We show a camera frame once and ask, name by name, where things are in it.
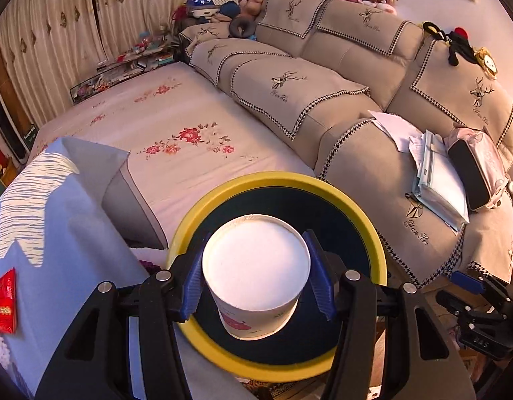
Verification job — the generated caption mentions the cluttered glass low table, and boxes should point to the cluttered glass low table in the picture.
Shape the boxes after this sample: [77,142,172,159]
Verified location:
[69,44,176,105]

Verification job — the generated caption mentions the white paper cup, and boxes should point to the white paper cup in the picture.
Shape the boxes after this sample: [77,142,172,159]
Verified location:
[201,214,311,341]

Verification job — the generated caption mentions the blue patterned tablecloth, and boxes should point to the blue patterned tablecloth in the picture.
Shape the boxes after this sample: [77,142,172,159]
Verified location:
[0,137,249,399]

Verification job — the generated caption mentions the yellow rimmed dark trash bin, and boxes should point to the yellow rimmed dark trash bin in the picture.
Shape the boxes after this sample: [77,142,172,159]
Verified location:
[168,172,387,382]

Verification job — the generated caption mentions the cream curtains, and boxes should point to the cream curtains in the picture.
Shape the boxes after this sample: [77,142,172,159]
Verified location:
[0,0,187,126]

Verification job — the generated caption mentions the beige sofa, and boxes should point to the beige sofa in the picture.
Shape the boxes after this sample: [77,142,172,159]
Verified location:
[180,0,513,287]

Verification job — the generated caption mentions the black tower fan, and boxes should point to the black tower fan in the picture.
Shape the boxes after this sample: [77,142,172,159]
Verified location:
[0,97,29,165]

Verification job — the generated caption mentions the white papers on sofa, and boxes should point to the white papers on sofa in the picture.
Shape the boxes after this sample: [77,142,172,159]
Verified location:
[371,111,469,232]

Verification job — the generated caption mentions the grey neck pillow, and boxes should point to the grey neck pillow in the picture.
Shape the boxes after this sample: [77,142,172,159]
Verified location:
[228,16,257,39]

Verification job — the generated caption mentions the black plush toy on sofa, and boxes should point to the black plush toy on sofa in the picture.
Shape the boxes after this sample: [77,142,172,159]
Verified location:
[421,22,499,80]

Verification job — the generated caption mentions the red snack packet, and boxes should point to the red snack packet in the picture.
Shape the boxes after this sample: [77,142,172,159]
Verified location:
[0,268,17,334]

